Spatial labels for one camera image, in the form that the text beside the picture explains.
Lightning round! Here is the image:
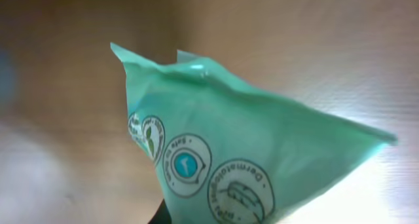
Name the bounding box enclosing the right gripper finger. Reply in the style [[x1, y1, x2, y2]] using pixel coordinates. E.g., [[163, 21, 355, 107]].
[[148, 200, 172, 224]]

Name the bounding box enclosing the teal wet wipes packet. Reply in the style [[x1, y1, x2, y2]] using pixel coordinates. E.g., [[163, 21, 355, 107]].
[[111, 44, 397, 223]]

